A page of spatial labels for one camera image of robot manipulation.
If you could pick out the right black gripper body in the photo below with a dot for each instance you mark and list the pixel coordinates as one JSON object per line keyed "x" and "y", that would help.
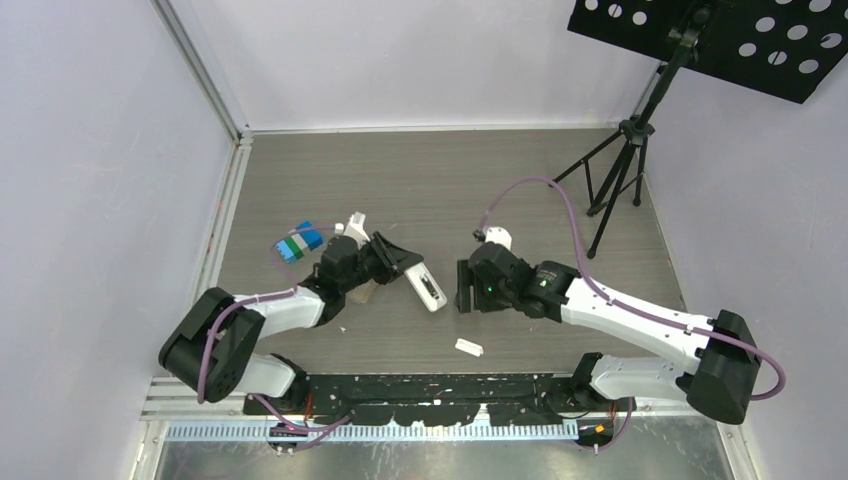
{"x": 484, "y": 296}

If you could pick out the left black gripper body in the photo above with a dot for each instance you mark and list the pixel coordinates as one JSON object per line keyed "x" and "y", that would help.
{"x": 371, "y": 265}

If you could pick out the white remote control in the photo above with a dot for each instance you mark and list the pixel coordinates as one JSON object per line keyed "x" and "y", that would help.
{"x": 426, "y": 287}

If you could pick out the white battery cover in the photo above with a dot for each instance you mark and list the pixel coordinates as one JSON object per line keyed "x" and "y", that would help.
{"x": 469, "y": 347}

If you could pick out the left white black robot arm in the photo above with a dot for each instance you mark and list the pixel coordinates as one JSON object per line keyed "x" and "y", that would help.
{"x": 212, "y": 350}

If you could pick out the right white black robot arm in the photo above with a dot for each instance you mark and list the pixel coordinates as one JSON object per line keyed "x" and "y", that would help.
{"x": 708, "y": 363}

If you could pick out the translucent beige remote cover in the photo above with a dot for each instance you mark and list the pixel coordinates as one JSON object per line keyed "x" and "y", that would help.
{"x": 362, "y": 293}

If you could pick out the blue white green toy brick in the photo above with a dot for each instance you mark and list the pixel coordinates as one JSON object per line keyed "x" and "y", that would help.
{"x": 300, "y": 242}

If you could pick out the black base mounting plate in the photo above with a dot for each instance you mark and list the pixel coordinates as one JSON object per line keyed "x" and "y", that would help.
{"x": 528, "y": 399}

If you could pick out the black music stand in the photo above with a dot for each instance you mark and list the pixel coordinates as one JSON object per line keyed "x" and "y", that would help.
{"x": 784, "y": 49}

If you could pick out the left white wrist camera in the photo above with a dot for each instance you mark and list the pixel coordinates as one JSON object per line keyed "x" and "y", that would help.
{"x": 355, "y": 228}

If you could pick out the perforated metal cable tray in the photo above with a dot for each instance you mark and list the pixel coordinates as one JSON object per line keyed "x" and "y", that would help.
{"x": 267, "y": 430}

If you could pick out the aluminium corner frame post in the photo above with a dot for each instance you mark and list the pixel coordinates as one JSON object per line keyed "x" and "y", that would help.
{"x": 186, "y": 29}

